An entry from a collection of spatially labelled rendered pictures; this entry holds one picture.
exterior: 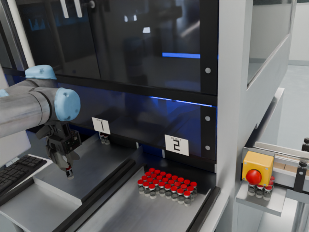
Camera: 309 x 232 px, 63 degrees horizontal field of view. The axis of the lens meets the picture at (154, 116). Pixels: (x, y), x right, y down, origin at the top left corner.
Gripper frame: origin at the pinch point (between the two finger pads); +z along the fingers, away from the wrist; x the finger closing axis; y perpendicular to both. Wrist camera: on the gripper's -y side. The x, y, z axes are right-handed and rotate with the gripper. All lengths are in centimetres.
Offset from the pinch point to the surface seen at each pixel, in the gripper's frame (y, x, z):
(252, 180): 58, 16, -3
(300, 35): 31, 479, 51
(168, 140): 30.1, 19.9, -6.2
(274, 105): 52, 93, 10
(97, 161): -0.8, 14.1, 8.5
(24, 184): -14.1, -9.6, 6.4
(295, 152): 66, 40, 1
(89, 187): 7.1, 1.7, 8.3
